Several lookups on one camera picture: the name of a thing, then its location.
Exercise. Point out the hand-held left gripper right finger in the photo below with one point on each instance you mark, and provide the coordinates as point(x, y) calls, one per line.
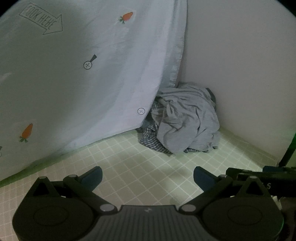
point(202, 178)

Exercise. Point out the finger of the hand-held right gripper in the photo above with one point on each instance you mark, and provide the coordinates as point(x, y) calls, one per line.
point(233, 172)

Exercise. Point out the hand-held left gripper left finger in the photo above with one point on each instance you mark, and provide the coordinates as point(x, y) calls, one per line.
point(93, 178)

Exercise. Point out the grey t-shirt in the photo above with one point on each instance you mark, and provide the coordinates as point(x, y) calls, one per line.
point(185, 120)

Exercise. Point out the black pole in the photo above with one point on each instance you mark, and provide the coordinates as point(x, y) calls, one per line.
point(288, 153)

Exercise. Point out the blue checkered cloth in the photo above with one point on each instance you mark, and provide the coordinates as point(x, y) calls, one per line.
point(150, 139)

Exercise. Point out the pale blue carrot print bedsheet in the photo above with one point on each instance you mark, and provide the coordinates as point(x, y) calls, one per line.
point(69, 92)

